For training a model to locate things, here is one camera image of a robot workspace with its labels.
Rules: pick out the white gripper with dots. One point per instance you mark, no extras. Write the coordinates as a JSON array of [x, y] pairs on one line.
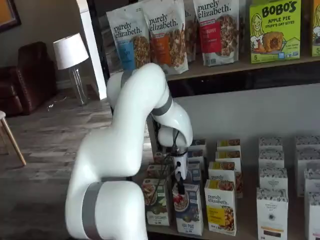
[[181, 165]]

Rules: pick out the blue white cereal box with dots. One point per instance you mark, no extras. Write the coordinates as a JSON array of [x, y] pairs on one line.
[[188, 215], [195, 173], [197, 155], [198, 145]]

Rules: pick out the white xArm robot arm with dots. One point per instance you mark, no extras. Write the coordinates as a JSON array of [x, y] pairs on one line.
[[130, 112]]

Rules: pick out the green white cereal box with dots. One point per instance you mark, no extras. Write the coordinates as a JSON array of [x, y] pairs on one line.
[[156, 205], [155, 172], [160, 158]]

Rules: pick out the yellow white granola box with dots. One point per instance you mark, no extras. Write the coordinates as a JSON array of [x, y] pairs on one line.
[[220, 210], [228, 145], [225, 171], [228, 156]]

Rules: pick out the white patterned pantry box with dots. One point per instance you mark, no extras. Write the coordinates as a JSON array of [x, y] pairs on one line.
[[308, 160], [272, 215], [307, 142], [312, 181], [270, 143], [271, 158], [314, 217], [272, 178]]

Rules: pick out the black metal shelf rack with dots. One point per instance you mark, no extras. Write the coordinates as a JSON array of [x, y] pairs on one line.
[[250, 82]]

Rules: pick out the green Bobo's apple pie box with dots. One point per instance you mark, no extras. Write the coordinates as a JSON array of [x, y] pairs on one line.
[[275, 32]]

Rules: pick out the yellow Bobo's box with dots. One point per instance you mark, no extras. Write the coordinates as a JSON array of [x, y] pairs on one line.
[[316, 27]]

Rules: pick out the orange label granola bag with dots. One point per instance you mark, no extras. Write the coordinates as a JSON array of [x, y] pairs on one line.
[[165, 40]]

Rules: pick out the half hidden granola bag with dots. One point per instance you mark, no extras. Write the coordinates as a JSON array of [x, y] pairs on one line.
[[191, 35]]

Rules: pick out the blue label granola bag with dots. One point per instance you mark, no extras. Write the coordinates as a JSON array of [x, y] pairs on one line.
[[127, 42]]

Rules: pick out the red label granola bag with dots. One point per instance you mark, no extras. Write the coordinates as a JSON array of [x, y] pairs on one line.
[[216, 32]]

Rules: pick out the white shade table lamp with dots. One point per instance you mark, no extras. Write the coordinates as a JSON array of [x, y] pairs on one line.
[[70, 52]]

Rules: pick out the wooden leg stool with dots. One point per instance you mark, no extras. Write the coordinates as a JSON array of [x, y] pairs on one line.
[[13, 142]]

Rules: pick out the brown leather armchair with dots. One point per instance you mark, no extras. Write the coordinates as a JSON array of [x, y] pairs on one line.
[[30, 82]]

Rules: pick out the dark framed wall picture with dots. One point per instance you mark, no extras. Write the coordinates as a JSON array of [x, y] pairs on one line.
[[8, 12]]

